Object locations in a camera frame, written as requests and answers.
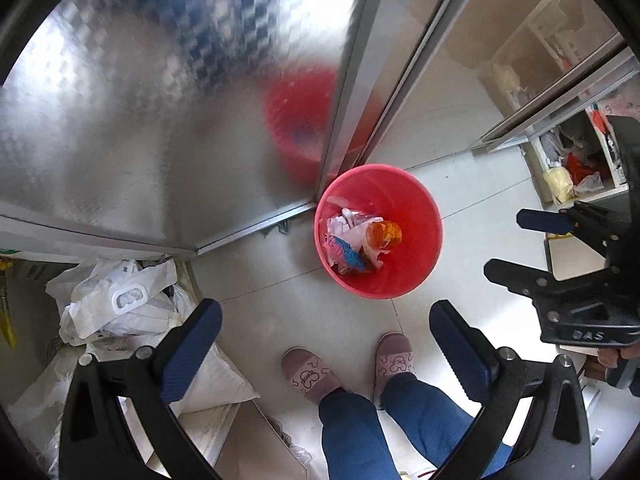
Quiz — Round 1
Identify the orange plastic cup wrapper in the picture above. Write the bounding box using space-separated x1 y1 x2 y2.
366 220 402 252

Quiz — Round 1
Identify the red trash bin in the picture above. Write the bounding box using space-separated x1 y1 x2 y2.
314 164 444 299

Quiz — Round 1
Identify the white paper towel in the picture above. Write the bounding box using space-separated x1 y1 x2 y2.
322 208 383 272

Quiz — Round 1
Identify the person right hand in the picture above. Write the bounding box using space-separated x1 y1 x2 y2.
598 344 639 386

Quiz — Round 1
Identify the yellow plastic bag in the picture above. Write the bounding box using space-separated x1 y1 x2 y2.
544 166 574 204

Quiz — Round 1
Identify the right blue trouser leg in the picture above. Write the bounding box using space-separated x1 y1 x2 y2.
380 372 514 480

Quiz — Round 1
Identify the blue trouser leg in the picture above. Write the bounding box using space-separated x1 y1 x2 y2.
319 388 399 480
380 372 514 480

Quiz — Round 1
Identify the white plastic bags pile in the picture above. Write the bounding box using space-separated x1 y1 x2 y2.
8 260 259 479

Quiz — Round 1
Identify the right pink slipper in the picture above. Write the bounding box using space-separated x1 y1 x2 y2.
372 333 413 410

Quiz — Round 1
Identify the pink slipper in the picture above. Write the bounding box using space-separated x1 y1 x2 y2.
282 348 342 405
372 333 413 410

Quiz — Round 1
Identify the left blue trouser leg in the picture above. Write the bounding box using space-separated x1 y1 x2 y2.
319 388 399 480

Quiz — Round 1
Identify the pink blue plastic wrapper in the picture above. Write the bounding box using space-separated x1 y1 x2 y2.
323 235 368 274

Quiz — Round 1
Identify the left pink slipper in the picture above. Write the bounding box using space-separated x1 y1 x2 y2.
282 348 342 405

